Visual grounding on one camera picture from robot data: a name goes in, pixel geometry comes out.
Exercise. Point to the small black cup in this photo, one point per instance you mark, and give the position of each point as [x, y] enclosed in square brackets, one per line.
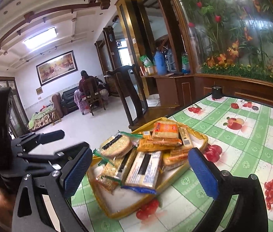
[217, 92]

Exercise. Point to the seated person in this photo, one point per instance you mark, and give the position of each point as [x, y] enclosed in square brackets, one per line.
[91, 93]

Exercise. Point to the white blue cracker pack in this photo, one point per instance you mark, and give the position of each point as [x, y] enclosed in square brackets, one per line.
[143, 175]

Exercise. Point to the brown barcode cracker pack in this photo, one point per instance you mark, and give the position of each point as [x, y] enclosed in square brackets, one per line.
[185, 138]

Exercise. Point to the yellow red cracker pack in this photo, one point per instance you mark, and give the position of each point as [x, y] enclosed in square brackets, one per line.
[174, 158]

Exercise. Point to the yellow rimmed white tray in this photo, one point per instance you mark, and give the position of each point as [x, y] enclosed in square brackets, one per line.
[123, 202]

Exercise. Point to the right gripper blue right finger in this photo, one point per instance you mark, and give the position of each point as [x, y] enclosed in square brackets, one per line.
[250, 212]

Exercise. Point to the long green cracker pack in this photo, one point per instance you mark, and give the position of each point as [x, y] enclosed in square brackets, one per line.
[118, 162]

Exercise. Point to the wooden side cabinet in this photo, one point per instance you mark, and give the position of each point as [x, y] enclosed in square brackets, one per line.
[173, 90]

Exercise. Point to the orange barcode cracker pack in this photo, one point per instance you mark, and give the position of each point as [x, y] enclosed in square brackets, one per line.
[106, 183]

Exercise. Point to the orange snack pack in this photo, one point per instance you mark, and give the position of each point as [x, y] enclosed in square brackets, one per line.
[149, 144]

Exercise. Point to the person's left hand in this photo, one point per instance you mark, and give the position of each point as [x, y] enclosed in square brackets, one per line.
[7, 202]

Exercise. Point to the framed wall painting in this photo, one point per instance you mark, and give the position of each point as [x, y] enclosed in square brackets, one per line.
[56, 67]

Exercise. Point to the orange sandwich cracker pack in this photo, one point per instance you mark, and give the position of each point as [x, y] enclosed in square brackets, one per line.
[165, 130]

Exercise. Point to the dark wooden chair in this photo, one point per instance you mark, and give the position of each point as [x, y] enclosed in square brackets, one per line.
[128, 84]

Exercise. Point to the blue thermos bottle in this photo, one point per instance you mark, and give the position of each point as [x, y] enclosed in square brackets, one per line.
[160, 63]

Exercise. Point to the green snack bag on shelf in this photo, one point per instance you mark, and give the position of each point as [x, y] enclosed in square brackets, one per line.
[146, 61]

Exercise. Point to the black sofa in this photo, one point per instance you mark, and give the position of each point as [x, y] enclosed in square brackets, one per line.
[68, 104]

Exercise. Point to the floral glass partition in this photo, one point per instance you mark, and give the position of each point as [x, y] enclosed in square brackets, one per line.
[231, 37]

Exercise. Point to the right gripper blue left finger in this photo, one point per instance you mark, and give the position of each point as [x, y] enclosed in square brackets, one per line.
[30, 213]

